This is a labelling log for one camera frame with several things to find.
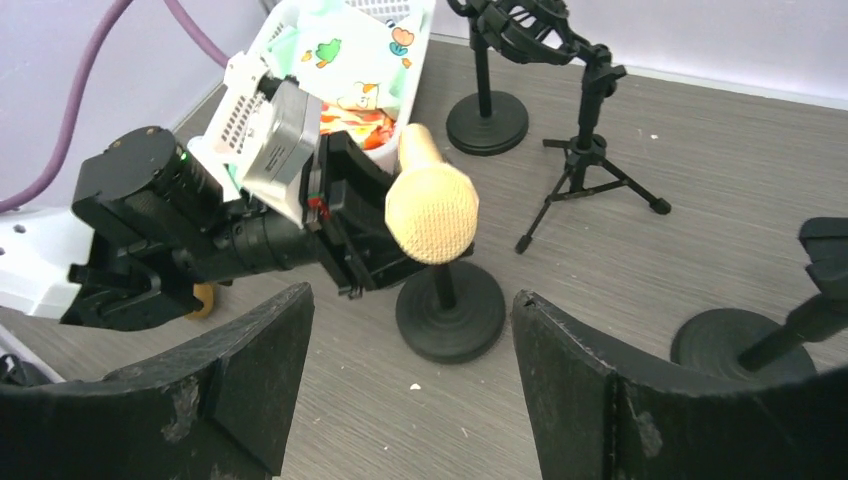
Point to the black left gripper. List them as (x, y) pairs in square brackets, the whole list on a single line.
[(346, 191)]

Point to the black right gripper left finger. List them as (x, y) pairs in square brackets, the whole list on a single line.
[(219, 406)]

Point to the orange patterned cloth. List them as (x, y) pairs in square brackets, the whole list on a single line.
[(370, 129)]

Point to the black round-base stand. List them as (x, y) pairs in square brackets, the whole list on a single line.
[(488, 122), (452, 313), (743, 345)]

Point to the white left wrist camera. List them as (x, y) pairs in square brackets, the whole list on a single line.
[(262, 134)]

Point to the brown microphone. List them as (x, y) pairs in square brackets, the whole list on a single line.
[(205, 293)]

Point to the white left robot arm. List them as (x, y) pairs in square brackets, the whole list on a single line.
[(149, 223)]

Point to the green cartoon print cloth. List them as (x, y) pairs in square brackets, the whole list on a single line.
[(357, 55)]

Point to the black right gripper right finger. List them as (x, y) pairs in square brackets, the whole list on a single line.
[(603, 409)]

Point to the white plastic basket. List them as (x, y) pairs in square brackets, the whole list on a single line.
[(385, 156)]

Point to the beige microphone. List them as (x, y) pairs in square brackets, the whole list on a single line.
[(432, 208)]

